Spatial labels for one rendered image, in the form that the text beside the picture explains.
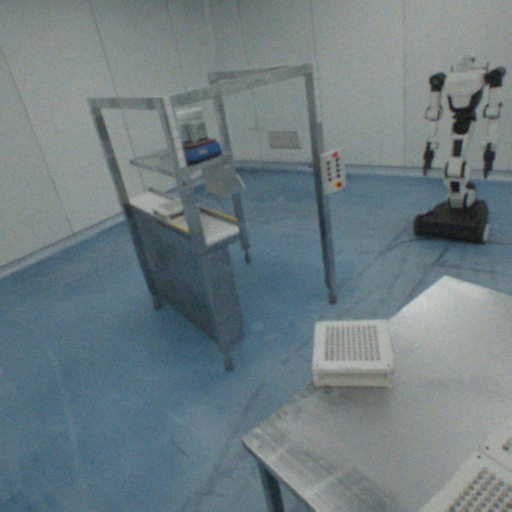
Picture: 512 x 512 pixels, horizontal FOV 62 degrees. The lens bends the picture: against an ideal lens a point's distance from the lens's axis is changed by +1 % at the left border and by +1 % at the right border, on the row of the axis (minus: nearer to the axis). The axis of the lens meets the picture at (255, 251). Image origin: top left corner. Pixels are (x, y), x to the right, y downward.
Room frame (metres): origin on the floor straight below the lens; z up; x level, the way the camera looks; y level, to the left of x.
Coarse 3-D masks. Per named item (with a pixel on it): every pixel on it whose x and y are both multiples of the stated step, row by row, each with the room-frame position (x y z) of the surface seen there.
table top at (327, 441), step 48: (432, 288) 1.43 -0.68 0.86; (480, 288) 1.37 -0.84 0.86; (432, 336) 1.15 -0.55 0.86; (480, 336) 1.11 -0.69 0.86; (432, 384) 0.94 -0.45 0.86; (480, 384) 0.91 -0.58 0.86; (288, 432) 0.86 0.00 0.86; (336, 432) 0.83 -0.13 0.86; (384, 432) 0.81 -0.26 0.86; (432, 432) 0.78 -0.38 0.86; (480, 432) 0.75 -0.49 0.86; (288, 480) 0.72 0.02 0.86; (336, 480) 0.69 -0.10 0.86; (384, 480) 0.67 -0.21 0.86; (432, 480) 0.65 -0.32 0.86
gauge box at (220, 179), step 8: (232, 160) 2.39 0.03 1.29; (208, 168) 2.44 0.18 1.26; (216, 168) 2.37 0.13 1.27; (224, 168) 2.36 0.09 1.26; (232, 168) 2.39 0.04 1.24; (208, 176) 2.46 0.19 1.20; (216, 176) 2.38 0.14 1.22; (224, 176) 2.35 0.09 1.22; (232, 176) 2.38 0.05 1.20; (208, 184) 2.48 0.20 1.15; (216, 184) 2.40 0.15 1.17; (224, 184) 2.35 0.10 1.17; (232, 184) 2.38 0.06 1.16; (216, 192) 2.42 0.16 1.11; (224, 192) 2.34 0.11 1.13; (232, 192) 2.37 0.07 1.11
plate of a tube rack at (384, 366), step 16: (352, 320) 1.22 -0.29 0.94; (368, 320) 1.20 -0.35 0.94; (384, 320) 1.19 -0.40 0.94; (320, 336) 1.16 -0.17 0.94; (384, 336) 1.10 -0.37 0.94; (320, 352) 1.08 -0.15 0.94; (352, 352) 1.06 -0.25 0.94; (368, 352) 1.04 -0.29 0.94; (384, 352) 1.03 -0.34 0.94; (320, 368) 1.01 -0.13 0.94; (336, 368) 1.00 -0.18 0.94; (352, 368) 0.99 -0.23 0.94; (368, 368) 0.98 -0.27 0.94; (384, 368) 0.96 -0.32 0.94
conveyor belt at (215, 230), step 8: (136, 200) 3.31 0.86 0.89; (144, 200) 3.27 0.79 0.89; (152, 200) 3.23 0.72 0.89; (160, 200) 3.20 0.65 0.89; (168, 200) 3.16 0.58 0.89; (144, 208) 3.07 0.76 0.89; (200, 216) 2.68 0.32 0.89; (208, 216) 2.65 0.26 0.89; (176, 224) 2.61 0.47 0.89; (184, 224) 2.58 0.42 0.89; (208, 224) 2.51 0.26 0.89; (216, 224) 2.48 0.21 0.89; (224, 224) 2.46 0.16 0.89; (232, 224) 2.43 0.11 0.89; (208, 232) 2.38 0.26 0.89; (216, 232) 2.35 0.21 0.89; (224, 232) 2.34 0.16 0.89; (232, 232) 2.36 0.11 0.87; (208, 240) 2.27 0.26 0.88; (216, 240) 2.29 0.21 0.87
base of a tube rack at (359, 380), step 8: (328, 376) 1.02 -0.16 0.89; (336, 376) 1.01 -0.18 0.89; (344, 376) 1.01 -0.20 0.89; (352, 376) 1.00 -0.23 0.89; (360, 376) 1.00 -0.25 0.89; (368, 376) 0.99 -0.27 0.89; (376, 376) 0.98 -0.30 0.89; (384, 376) 0.98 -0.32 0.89; (320, 384) 1.01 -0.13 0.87; (328, 384) 1.00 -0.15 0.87; (336, 384) 1.00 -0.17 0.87; (344, 384) 0.99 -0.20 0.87; (352, 384) 0.99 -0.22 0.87; (360, 384) 0.98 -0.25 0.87; (368, 384) 0.97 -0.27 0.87; (376, 384) 0.97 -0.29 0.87; (384, 384) 0.96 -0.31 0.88; (392, 384) 0.96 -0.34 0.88
